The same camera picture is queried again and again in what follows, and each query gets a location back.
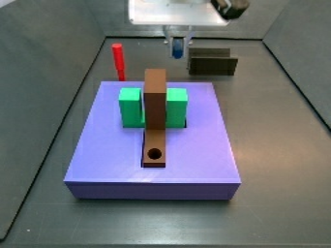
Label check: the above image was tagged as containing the purple base block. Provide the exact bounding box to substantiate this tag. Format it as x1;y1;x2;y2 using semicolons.
63;81;240;200

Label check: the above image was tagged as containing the black angled fixture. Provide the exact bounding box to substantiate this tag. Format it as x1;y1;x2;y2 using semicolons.
187;47;238;76

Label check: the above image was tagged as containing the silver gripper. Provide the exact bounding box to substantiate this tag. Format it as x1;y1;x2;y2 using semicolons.
128;0;228;49

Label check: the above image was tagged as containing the blue cylindrical peg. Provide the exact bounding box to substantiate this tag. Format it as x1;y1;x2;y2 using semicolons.
172;38;186;59

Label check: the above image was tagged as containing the green U-shaped block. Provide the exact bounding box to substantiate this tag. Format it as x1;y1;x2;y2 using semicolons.
117;87;188;128

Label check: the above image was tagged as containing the red hexagonal peg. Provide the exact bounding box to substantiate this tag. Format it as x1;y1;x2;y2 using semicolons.
111;44;126;81

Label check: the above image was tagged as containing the brown L-shaped block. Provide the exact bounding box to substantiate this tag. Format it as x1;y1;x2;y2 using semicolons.
143;69;167;168

